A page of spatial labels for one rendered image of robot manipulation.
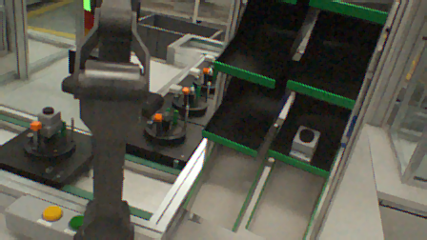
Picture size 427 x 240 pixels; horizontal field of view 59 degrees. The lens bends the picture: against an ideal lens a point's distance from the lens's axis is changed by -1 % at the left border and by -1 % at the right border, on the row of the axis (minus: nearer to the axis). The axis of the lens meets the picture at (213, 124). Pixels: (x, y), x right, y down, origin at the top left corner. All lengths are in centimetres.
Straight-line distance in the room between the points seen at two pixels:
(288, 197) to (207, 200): 19
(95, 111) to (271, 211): 59
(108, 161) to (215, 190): 48
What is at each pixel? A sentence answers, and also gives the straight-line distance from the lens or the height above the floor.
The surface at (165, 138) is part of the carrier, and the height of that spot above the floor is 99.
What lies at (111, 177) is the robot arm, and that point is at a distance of 52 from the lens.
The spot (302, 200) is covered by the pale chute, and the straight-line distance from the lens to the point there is 94.
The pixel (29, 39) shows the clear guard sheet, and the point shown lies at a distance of 128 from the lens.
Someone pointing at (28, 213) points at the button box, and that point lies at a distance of 99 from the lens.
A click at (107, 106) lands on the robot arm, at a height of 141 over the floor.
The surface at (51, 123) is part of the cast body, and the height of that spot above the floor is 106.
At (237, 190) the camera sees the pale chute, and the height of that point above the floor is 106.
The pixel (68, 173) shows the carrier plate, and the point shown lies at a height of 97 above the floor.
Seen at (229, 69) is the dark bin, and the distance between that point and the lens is 76.
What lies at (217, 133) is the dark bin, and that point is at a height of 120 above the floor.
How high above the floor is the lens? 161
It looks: 28 degrees down
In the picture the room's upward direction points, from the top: 11 degrees clockwise
